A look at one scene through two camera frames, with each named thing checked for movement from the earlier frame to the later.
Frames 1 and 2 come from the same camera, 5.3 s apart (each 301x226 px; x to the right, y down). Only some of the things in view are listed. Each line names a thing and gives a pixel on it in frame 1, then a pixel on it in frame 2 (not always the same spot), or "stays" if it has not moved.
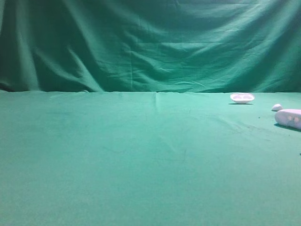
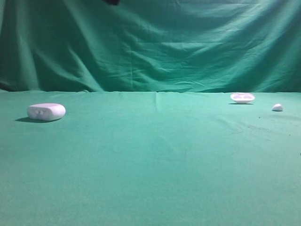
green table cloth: (93, 158) stays
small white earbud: (277, 107) stays
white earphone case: (289, 117) → (46, 111)
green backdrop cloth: (151, 45) stays
